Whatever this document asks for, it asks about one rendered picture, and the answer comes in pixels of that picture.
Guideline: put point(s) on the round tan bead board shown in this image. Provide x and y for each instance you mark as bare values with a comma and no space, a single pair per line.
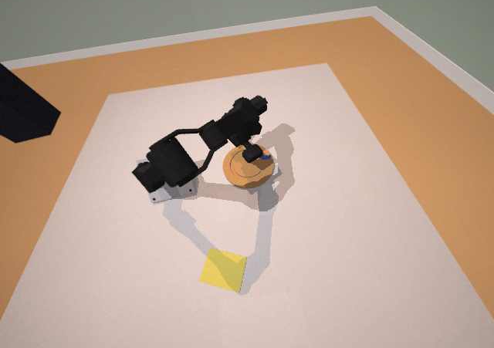
247,175

